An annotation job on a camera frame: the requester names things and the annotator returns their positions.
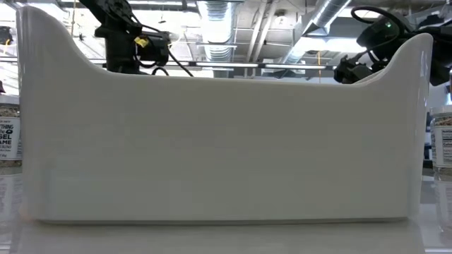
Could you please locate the smooth silver ventilation duct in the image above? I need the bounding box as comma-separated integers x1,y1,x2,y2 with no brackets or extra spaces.
282,0,354,66

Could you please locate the ribbed silver ventilation duct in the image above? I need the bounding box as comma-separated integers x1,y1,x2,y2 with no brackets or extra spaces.
196,0,236,64

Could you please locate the white plastic storage bin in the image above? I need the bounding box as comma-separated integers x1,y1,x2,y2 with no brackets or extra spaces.
16,5,434,225

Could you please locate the seasoning jar with white lid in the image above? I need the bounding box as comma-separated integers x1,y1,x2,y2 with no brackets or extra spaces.
429,104,452,169
0,94,23,167

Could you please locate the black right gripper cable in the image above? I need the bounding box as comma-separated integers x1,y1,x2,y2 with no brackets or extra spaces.
350,5,407,47

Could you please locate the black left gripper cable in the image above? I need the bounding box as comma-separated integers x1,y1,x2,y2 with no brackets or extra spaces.
132,13,194,78

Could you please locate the black hanging ceiling camera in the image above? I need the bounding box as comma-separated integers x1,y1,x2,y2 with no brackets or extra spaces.
0,26,13,46

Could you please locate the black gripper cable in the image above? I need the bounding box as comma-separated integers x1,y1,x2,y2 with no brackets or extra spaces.
132,13,194,78
350,5,407,47

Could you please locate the long linear ceiling light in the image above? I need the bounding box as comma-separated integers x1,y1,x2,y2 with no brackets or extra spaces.
88,59,340,75

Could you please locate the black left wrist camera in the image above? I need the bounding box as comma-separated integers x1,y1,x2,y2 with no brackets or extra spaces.
136,30,171,67

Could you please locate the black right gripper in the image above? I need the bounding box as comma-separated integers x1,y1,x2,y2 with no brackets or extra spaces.
333,16,407,85

